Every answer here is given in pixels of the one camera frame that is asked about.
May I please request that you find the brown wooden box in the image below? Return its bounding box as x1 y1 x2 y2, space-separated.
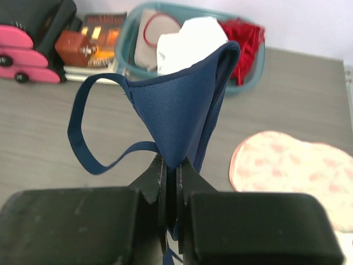
55 30 98 67

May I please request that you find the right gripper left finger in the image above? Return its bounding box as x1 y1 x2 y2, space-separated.
1 156 166 264

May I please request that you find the grey cloth with red loop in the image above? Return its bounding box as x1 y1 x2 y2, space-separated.
134 9 182 72

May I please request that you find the teal plastic basket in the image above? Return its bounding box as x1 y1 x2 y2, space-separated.
115 1 266 96

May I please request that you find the red garment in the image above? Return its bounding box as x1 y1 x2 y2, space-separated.
218 18 265 85

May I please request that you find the white cloth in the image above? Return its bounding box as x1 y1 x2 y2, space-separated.
157 17 228 75

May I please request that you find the pink mesh laundry bag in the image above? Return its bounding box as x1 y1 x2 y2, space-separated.
229 131 352 232

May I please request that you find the stack of books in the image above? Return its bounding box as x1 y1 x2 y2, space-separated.
63 12 127 82

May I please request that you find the black pink drawer organizer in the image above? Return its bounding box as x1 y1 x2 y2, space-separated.
1 0 82 83

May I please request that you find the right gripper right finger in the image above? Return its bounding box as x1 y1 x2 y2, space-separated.
176 160 344 264

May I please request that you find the navy blue bra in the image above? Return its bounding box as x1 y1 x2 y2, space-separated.
67 40 241 265

